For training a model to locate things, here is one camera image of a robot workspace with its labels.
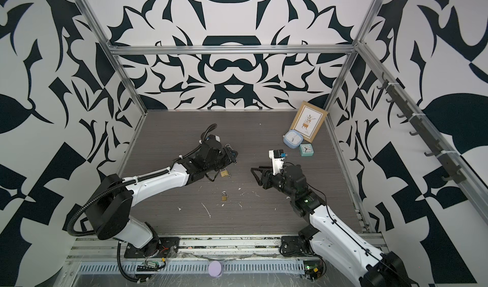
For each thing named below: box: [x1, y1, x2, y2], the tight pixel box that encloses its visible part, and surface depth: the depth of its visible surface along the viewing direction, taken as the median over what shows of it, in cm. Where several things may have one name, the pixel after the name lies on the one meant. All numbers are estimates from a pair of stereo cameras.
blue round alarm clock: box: [282, 129, 304, 149], surface depth 107 cm
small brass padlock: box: [221, 190, 229, 202], surface depth 89 cm
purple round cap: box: [207, 260, 223, 279], surface depth 64 cm
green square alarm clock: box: [299, 143, 314, 157], surface depth 104 cm
